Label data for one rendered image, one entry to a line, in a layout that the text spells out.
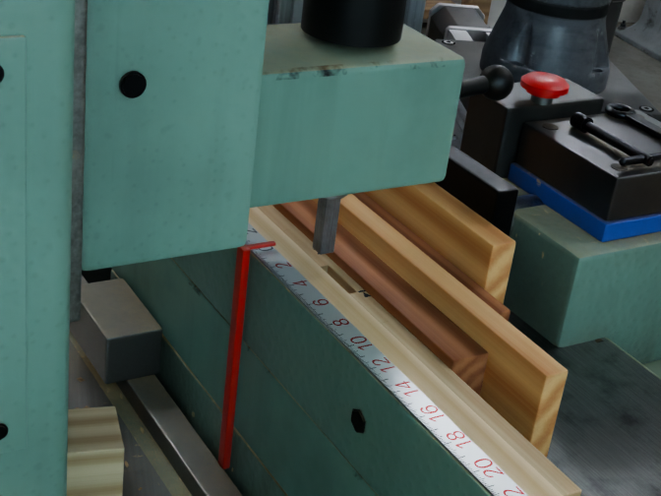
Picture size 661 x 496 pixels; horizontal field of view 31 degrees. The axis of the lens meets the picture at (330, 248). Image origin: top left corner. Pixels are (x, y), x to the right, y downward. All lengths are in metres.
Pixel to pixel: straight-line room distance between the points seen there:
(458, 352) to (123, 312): 0.27
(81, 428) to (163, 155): 0.23
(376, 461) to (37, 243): 0.20
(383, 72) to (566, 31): 0.80
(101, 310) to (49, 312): 0.31
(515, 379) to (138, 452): 0.26
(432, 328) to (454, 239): 0.07
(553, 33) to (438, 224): 0.72
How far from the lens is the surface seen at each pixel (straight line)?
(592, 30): 1.39
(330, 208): 0.63
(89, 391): 0.78
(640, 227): 0.71
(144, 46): 0.48
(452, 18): 1.79
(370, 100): 0.58
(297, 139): 0.57
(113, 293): 0.79
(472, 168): 0.67
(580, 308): 0.69
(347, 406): 0.56
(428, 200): 0.67
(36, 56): 0.42
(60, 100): 0.43
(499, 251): 0.63
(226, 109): 0.50
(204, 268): 0.69
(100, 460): 0.67
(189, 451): 0.71
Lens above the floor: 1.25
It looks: 27 degrees down
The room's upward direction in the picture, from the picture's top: 7 degrees clockwise
